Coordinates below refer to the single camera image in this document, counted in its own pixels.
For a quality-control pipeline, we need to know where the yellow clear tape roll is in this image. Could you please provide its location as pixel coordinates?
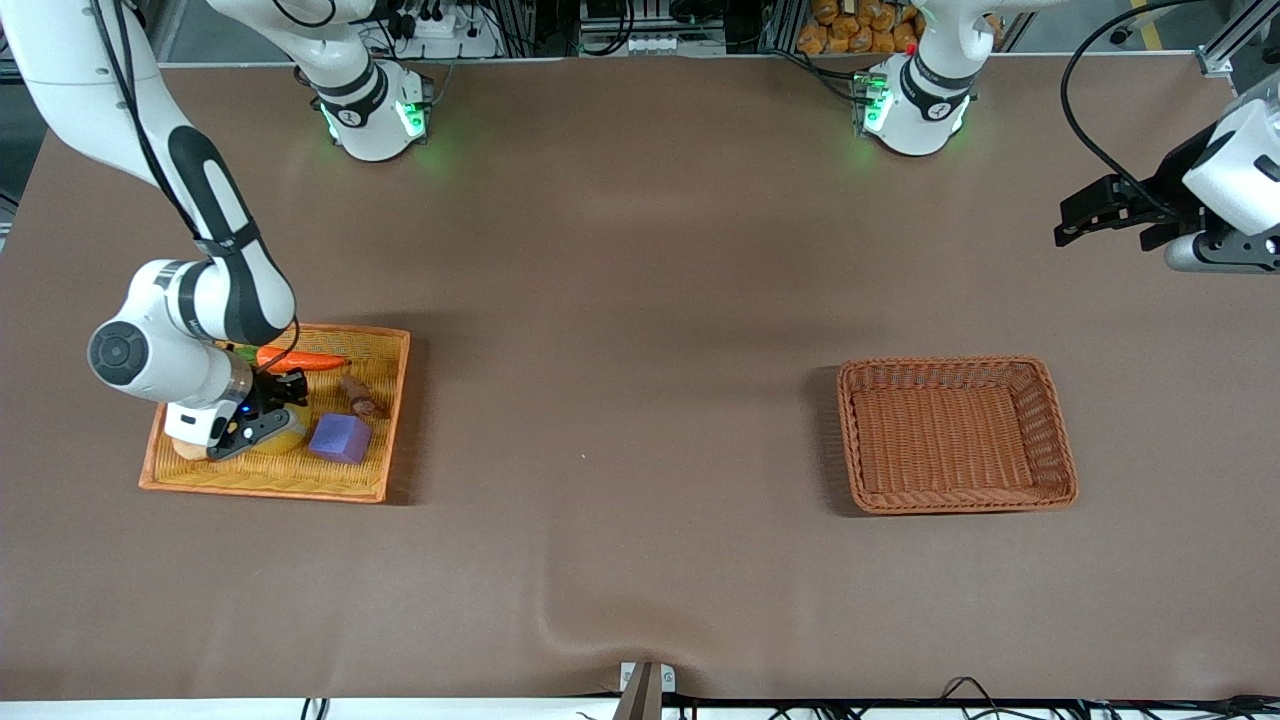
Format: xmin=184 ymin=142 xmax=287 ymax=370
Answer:
xmin=248 ymin=403 xmax=311 ymax=457

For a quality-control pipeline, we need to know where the yellow wicker basket orange rim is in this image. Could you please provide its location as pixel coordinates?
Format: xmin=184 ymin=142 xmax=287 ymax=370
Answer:
xmin=138 ymin=318 xmax=412 ymax=504

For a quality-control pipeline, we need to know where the orange toy carrot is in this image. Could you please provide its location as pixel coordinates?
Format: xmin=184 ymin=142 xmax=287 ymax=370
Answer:
xmin=222 ymin=343 xmax=351 ymax=376

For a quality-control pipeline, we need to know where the purple foam block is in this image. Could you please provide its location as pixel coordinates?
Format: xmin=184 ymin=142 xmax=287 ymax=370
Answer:
xmin=308 ymin=412 xmax=374 ymax=466

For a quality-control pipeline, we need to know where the grey cart leg with caster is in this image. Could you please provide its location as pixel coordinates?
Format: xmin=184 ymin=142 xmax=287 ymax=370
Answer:
xmin=1108 ymin=0 xmax=1201 ymax=47

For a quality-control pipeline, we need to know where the brown wicker basket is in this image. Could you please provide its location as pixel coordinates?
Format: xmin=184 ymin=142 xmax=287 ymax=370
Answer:
xmin=836 ymin=356 xmax=1079 ymax=516

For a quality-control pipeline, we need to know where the bin of toy breads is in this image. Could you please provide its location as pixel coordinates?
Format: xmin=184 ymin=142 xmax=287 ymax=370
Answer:
xmin=797 ymin=0 xmax=926 ymax=56

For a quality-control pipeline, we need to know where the brown table cover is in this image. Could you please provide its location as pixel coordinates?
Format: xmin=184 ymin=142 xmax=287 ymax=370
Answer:
xmin=0 ymin=55 xmax=1280 ymax=701

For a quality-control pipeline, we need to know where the white power strip with plugs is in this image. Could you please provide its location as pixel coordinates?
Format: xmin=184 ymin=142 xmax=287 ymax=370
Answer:
xmin=385 ymin=0 xmax=501 ymax=59

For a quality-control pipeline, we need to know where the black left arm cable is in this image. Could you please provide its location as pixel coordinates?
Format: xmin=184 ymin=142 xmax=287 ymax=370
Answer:
xmin=1061 ymin=0 xmax=1201 ymax=217

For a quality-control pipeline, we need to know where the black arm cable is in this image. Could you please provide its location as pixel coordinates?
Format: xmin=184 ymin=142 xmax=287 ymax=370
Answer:
xmin=1061 ymin=0 xmax=1201 ymax=217
xmin=92 ymin=0 xmax=302 ymax=377

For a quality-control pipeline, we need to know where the aluminium frame profile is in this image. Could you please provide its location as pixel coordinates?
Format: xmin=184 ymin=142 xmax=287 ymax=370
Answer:
xmin=1195 ymin=0 xmax=1280 ymax=81

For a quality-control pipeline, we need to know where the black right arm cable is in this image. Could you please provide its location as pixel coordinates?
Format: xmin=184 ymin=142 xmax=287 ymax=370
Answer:
xmin=92 ymin=0 xmax=302 ymax=377

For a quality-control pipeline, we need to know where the metal table edge bracket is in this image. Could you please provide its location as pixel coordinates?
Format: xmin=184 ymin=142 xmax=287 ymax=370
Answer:
xmin=612 ymin=660 xmax=677 ymax=720

